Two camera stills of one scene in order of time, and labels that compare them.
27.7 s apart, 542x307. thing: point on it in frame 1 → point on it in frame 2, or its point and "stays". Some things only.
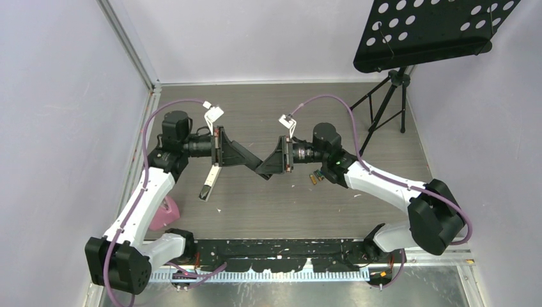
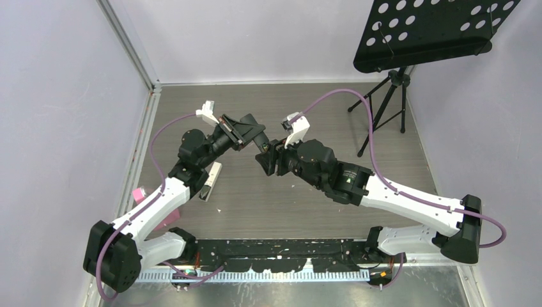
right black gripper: [281, 160] stays
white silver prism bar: [209, 182] stays
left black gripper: [228, 154] → [239, 133]
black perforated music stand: [399, 33] stays
